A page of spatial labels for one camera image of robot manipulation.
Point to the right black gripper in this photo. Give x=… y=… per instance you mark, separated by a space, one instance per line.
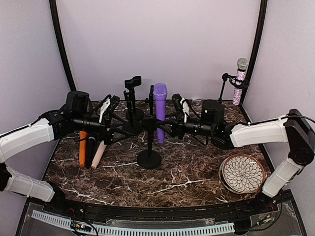
x=177 y=128

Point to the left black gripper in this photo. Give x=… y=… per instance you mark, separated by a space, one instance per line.
x=106 y=135

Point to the beige pink microphone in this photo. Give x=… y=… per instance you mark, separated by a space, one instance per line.
x=98 y=155

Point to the black microphone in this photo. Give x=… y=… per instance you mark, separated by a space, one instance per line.
x=90 y=145

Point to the orange microphone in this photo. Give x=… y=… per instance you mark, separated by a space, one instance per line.
x=82 y=148

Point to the black stand of beige microphone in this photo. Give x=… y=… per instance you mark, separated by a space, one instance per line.
x=150 y=101

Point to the purple microphone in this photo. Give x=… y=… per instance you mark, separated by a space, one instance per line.
x=160 y=96

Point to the black stand of purple microphone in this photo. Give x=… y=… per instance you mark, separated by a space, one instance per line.
x=148 y=158

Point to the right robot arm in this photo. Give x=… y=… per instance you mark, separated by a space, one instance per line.
x=292 y=128

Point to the black tripod mic stand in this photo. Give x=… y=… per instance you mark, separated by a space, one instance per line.
x=234 y=81

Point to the glitter silver microphone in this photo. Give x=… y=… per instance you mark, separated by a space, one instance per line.
x=242 y=64

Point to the flower pattern plate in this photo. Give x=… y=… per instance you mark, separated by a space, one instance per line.
x=242 y=174

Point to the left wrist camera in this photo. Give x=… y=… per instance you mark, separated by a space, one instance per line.
x=108 y=106

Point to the black front rail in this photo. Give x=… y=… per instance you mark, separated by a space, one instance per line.
x=238 y=211

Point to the white cable duct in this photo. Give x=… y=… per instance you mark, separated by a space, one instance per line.
x=97 y=229

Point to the left black frame post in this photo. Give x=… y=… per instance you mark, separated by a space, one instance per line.
x=61 y=45

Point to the black frame post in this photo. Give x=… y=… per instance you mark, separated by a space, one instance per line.
x=257 y=39
x=61 y=45

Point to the right black frame post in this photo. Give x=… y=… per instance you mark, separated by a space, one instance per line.
x=257 y=39

